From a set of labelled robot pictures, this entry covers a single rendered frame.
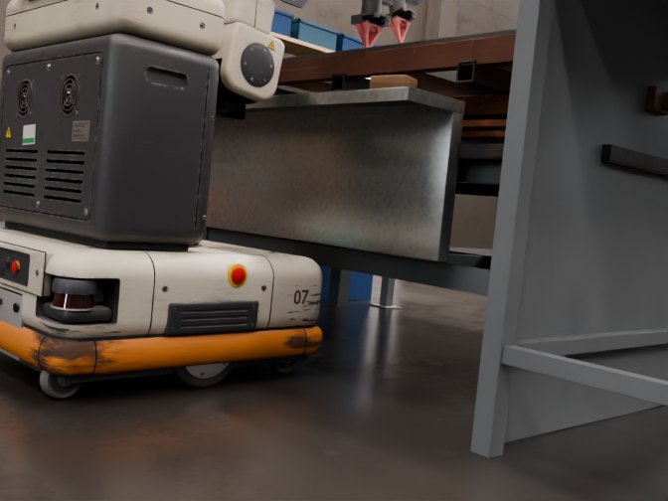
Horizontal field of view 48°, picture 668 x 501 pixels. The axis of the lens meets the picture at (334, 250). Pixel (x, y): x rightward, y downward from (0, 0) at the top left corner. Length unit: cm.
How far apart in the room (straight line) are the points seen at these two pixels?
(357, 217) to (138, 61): 75
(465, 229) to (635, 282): 769
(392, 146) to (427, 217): 22
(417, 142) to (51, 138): 83
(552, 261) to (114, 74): 89
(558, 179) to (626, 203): 28
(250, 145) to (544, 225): 117
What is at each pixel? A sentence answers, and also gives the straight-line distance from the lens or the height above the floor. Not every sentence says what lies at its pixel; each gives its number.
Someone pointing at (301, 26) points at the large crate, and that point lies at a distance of 663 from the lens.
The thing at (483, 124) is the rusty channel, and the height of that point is 68.
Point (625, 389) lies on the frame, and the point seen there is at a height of 17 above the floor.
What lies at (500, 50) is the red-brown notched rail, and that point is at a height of 79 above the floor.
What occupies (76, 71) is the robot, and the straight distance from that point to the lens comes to 161.
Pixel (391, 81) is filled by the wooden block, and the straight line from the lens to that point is 186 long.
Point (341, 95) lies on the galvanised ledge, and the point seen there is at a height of 67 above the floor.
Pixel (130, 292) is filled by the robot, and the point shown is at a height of 21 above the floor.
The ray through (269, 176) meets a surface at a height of 48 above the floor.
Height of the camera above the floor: 40
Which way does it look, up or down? 3 degrees down
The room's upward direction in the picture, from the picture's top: 6 degrees clockwise
